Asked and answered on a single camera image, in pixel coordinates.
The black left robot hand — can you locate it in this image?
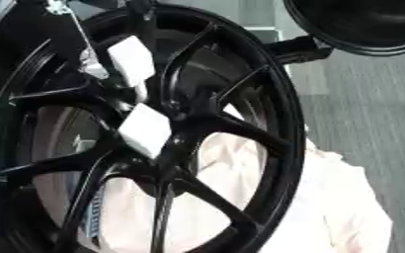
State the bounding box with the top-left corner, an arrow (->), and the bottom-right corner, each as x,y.
0,0 -> 120,104

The black spoked wheel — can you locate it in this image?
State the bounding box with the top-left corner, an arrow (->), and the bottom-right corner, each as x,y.
0,3 -> 310,253

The black round wheel rim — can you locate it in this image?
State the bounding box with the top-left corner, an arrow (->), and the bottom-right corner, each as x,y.
280,0 -> 405,57

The blue striped tag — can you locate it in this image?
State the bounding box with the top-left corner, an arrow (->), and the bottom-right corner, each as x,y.
79,186 -> 108,239

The person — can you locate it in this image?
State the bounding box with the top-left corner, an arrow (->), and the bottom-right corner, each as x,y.
74,103 -> 396,253

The black wheel stand bracket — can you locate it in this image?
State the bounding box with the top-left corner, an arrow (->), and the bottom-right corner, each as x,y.
261,35 -> 336,66

